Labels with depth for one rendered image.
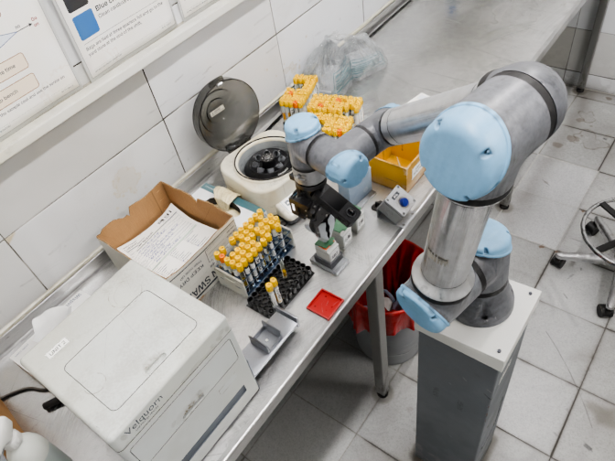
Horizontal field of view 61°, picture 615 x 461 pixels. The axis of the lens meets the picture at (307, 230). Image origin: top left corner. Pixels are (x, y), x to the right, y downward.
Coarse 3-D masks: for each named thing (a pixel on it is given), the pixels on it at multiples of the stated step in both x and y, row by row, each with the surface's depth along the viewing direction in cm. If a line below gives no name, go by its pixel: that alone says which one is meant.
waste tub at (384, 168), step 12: (408, 144) 156; (384, 156) 160; (408, 156) 159; (372, 168) 153; (384, 168) 150; (396, 168) 147; (408, 168) 146; (420, 168) 153; (372, 180) 157; (384, 180) 154; (396, 180) 150; (408, 180) 149
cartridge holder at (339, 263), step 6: (312, 258) 139; (318, 258) 136; (336, 258) 135; (342, 258) 137; (318, 264) 138; (324, 264) 136; (330, 264) 134; (336, 264) 136; (342, 264) 136; (330, 270) 135; (336, 270) 135
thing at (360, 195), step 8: (368, 176) 148; (360, 184) 147; (368, 184) 151; (344, 192) 146; (352, 192) 146; (360, 192) 149; (368, 192) 153; (352, 200) 148; (360, 200) 151; (368, 200) 152
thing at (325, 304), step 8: (320, 296) 132; (328, 296) 131; (336, 296) 130; (312, 304) 130; (320, 304) 130; (328, 304) 130; (336, 304) 129; (320, 312) 128; (328, 312) 128; (328, 320) 127
